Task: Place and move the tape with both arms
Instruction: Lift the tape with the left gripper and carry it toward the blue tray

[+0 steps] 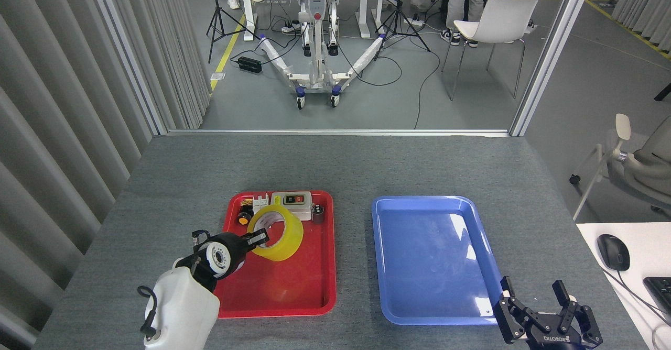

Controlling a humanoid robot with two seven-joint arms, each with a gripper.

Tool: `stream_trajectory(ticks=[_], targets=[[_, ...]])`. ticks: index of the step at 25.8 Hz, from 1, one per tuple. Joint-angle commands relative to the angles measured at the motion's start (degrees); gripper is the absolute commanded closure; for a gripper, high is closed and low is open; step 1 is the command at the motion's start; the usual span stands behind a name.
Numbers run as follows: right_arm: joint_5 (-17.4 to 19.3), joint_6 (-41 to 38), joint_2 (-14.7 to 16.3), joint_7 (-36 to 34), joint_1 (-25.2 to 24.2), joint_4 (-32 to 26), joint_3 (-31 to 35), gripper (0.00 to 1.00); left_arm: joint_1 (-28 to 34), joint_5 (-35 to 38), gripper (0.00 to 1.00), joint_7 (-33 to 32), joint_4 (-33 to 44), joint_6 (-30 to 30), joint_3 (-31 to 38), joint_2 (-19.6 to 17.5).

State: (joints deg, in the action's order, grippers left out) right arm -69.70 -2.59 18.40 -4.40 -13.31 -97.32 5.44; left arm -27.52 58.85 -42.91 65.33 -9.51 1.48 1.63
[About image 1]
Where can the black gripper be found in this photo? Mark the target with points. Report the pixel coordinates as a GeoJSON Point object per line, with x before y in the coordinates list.
{"type": "Point", "coordinates": [555, 342]}
{"type": "Point", "coordinates": [242, 248]}

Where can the yellow tape roll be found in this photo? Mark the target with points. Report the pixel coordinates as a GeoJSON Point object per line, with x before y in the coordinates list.
{"type": "Point", "coordinates": [291, 240]}

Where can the black and yellow push button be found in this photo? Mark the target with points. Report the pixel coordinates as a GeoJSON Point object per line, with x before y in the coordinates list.
{"type": "Point", "coordinates": [243, 219]}

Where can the white circuit breaker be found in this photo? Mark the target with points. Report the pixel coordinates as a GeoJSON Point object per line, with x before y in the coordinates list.
{"type": "Point", "coordinates": [259, 202]}

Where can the red plastic tray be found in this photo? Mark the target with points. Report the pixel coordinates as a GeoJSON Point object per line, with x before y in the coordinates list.
{"type": "Point", "coordinates": [293, 287]}

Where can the black computer mouse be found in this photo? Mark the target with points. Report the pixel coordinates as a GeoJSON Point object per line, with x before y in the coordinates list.
{"type": "Point", "coordinates": [613, 253]}

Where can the black keyboard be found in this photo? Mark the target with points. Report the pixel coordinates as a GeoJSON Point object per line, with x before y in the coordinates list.
{"type": "Point", "coordinates": [661, 292]}

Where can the white desk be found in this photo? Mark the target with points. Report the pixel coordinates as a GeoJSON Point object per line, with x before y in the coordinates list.
{"type": "Point", "coordinates": [645, 245]}

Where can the blue plastic tray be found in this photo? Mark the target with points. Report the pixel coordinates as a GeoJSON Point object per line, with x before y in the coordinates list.
{"type": "Point", "coordinates": [430, 266]}

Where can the black power adapter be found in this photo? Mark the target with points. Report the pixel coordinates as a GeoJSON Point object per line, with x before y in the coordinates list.
{"type": "Point", "coordinates": [250, 65]}

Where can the white wheeled stand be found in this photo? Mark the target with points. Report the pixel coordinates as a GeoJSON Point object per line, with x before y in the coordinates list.
{"type": "Point", "coordinates": [316, 72]}

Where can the grey office chair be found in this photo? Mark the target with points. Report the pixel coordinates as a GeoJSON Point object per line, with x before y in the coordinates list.
{"type": "Point", "coordinates": [650, 166]}

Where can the white power strip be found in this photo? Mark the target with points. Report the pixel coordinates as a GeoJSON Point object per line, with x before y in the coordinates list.
{"type": "Point", "coordinates": [290, 28]}

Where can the black tripod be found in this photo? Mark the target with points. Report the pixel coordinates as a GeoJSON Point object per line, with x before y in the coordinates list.
{"type": "Point", "coordinates": [398, 14]}
{"type": "Point", "coordinates": [215, 22]}

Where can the white table leg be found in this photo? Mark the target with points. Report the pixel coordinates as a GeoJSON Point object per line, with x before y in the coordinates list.
{"type": "Point", "coordinates": [248, 9]}
{"type": "Point", "coordinates": [363, 14]}

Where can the grey pleated curtain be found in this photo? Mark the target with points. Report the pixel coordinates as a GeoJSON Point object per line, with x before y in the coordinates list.
{"type": "Point", "coordinates": [650, 4]}
{"type": "Point", "coordinates": [52, 104]}

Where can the white chair with metal legs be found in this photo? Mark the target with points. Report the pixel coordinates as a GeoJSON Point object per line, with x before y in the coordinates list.
{"type": "Point", "coordinates": [498, 22]}

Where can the grey push button switch box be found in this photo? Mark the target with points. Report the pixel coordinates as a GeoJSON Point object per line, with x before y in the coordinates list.
{"type": "Point", "coordinates": [304, 208]}

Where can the dark red knob switch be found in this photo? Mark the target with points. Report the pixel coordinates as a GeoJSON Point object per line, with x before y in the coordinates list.
{"type": "Point", "coordinates": [317, 215]}

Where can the silver frame rail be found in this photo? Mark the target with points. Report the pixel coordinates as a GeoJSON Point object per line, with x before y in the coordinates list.
{"type": "Point", "coordinates": [335, 132]}

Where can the silver frame post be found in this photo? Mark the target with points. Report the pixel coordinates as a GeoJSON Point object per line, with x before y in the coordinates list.
{"type": "Point", "coordinates": [550, 56]}
{"type": "Point", "coordinates": [128, 56]}

